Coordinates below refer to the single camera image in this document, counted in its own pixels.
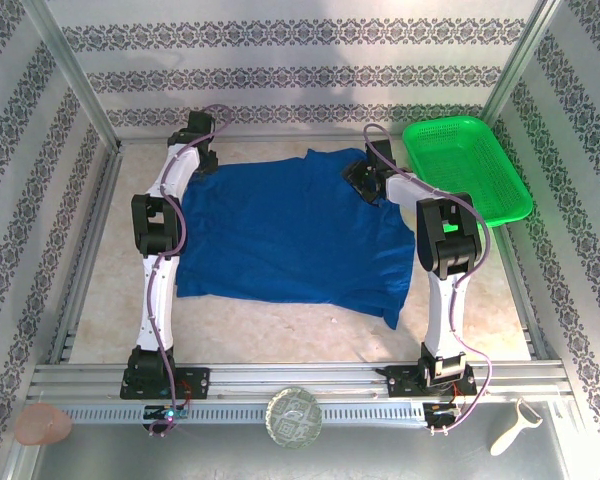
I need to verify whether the blue t-shirt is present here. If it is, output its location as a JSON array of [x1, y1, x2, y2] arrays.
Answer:
[[174, 147, 417, 330]]

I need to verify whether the white peeler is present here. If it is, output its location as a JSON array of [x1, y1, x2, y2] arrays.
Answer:
[[488, 397, 544, 457]]

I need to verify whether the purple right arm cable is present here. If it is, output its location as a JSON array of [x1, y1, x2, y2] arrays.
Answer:
[[362, 123, 492, 435]]

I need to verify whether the green plastic basket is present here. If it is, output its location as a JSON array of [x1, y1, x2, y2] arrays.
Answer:
[[401, 115, 534, 232]]

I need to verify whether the aluminium enclosure frame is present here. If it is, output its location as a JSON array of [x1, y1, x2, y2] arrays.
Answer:
[[0, 0, 589, 480]]

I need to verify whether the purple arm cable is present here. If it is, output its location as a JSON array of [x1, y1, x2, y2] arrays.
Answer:
[[362, 123, 492, 435], [147, 103, 234, 436]]

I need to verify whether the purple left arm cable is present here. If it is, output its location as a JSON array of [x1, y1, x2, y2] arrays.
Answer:
[[147, 103, 234, 436]]

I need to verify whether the slotted grey cable duct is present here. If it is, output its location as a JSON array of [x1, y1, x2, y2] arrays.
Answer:
[[59, 402, 426, 426]]

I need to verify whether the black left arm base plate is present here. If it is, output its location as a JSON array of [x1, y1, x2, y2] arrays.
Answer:
[[119, 366, 211, 401]]

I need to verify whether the pink translucent cup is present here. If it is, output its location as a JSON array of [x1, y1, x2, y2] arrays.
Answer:
[[13, 403, 74, 446]]

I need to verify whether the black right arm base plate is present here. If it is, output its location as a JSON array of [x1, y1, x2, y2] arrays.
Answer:
[[382, 364, 479, 399]]

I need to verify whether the round patterned glass disc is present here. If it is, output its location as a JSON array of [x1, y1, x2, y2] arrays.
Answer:
[[264, 387, 324, 449]]

